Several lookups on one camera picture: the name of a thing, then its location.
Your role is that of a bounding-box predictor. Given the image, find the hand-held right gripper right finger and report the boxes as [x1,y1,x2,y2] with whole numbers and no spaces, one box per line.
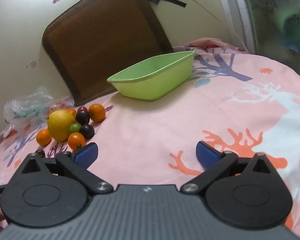
[181,141,275,195]

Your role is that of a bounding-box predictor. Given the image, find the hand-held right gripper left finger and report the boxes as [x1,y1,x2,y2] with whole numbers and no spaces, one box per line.
[21,142,113,195]

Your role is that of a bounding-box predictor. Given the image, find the dark purple plum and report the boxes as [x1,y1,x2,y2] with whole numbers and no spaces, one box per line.
[75,110,91,125]
[79,124,95,139]

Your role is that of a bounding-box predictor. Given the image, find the green tomato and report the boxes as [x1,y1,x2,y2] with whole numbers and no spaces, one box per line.
[69,122,82,134]

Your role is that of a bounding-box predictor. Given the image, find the yellow grapefruit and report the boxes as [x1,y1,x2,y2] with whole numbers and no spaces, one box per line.
[47,110,76,142]

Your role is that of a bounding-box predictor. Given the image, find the green plastic basket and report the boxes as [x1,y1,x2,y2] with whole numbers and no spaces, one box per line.
[107,50,195,102]

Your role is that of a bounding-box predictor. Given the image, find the printed pink blanket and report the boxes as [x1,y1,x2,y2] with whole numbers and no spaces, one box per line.
[0,38,300,240]

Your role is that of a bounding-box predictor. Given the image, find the clear plastic bag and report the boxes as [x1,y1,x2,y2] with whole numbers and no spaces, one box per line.
[3,86,75,140]

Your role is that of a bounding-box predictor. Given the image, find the brown woven seat mat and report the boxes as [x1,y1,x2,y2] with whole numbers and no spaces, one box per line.
[42,0,174,107]

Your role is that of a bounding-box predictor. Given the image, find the green round object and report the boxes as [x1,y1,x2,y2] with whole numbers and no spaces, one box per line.
[275,5,300,45]

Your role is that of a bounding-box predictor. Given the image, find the white window frame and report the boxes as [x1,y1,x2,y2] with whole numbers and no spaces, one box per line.
[212,0,258,54]

